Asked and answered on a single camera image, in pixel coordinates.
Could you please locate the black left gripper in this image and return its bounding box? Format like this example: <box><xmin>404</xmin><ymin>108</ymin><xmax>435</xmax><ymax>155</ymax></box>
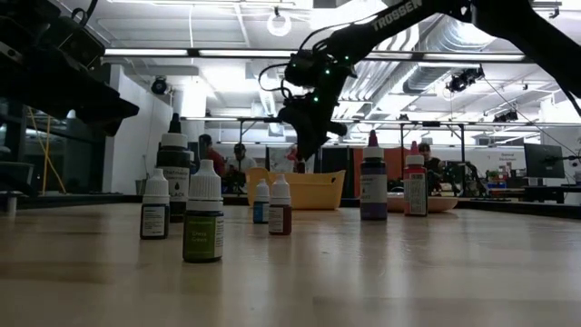
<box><xmin>0</xmin><ymin>47</ymin><xmax>141</xmax><ymax>137</ymax></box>

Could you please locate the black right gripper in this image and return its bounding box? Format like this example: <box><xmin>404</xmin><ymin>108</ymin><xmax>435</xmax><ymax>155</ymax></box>
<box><xmin>277</xmin><ymin>85</ymin><xmax>349</xmax><ymax>161</ymax></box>

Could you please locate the large black food coloring bottle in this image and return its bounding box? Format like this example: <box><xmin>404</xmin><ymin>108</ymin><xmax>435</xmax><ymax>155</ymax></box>
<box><xmin>155</xmin><ymin>113</ymin><xmax>192</xmax><ymax>223</ymax></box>

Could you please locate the large violet food coloring bottle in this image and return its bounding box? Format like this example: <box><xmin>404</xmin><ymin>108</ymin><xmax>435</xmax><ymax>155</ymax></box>
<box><xmin>359</xmin><ymin>129</ymin><xmax>389</xmax><ymax>223</ymax></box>

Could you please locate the small orange-red dropper bottle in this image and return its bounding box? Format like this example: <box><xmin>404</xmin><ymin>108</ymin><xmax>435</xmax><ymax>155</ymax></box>
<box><xmin>268</xmin><ymin>173</ymin><xmax>293</xmax><ymax>236</ymax></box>

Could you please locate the small blue dropper bottle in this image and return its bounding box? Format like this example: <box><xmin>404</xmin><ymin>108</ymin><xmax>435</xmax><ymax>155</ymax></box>
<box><xmin>252</xmin><ymin>178</ymin><xmax>271</xmax><ymax>224</ymax></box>

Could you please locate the large red food coloring bottle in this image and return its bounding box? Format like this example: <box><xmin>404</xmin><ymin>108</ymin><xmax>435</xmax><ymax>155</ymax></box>
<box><xmin>403</xmin><ymin>140</ymin><xmax>429</xmax><ymax>218</ymax></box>

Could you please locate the small green label dropper bottle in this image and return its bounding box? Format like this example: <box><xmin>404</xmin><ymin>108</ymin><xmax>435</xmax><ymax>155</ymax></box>
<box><xmin>182</xmin><ymin>158</ymin><xmax>225</xmax><ymax>264</ymax></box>

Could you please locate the yellow plastic bin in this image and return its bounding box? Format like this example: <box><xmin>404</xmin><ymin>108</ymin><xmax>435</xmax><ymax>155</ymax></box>
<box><xmin>246</xmin><ymin>167</ymin><xmax>346</xmax><ymax>211</ymax></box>

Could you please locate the person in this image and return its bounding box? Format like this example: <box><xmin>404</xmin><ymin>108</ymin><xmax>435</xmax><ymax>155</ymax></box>
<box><xmin>226</xmin><ymin>143</ymin><xmax>258</xmax><ymax>183</ymax></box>
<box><xmin>417</xmin><ymin>142</ymin><xmax>448</xmax><ymax>183</ymax></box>
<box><xmin>198</xmin><ymin>134</ymin><xmax>227</xmax><ymax>178</ymax></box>

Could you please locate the orange partition panel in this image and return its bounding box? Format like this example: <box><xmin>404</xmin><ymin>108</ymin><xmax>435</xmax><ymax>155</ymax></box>
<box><xmin>353</xmin><ymin>147</ymin><xmax>412</xmax><ymax>183</ymax></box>

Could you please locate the pink plate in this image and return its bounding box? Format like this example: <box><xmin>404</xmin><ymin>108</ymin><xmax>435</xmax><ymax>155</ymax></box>
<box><xmin>387</xmin><ymin>195</ymin><xmax>459</xmax><ymax>214</ymax></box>

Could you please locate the black ceiling mounted device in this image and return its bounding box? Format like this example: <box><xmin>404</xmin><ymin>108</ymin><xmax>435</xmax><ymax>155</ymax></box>
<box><xmin>447</xmin><ymin>66</ymin><xmax>486</xmax><ymax>94</ymax></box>

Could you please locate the black computer monitor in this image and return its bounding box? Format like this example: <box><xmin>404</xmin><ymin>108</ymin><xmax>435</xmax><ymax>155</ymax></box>
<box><xmin>524</xmin><ymin>143</ymin><xmax>566</xmax><ymax>180</ymax></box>

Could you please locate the black round ceiling camera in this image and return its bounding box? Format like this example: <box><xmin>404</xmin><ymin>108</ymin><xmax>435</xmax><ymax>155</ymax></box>
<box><xmin>151</xmin><ymin>75</ymin><xmax>170</xmax><ymax>96</ymax></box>

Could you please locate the yellow extension cable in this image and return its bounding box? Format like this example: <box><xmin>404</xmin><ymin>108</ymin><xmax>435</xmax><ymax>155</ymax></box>
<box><xmin>26</xmin><ymin>107</ymin><xmax>67</xmax><ymax>195</ymax></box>

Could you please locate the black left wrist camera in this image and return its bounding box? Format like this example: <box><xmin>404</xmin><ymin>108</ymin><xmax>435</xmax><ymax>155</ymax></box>
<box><xmin>43</xmin><ymin>16</ymin><xmax>106</xmax><ymax>70</ymax></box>

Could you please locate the white ring ceiling lamp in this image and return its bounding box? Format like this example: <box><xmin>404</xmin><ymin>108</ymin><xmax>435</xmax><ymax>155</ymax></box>
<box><xmin>266</xmin><ymin>9</ymin><xmax>293</xmax><ymax>38</ymax></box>

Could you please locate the black background workstation frame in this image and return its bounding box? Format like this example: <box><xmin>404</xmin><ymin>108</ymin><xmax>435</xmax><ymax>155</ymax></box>
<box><xmin>237</xmin><ymin>116</ymin><xmax>468</xmax><ymax>194</ymax></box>

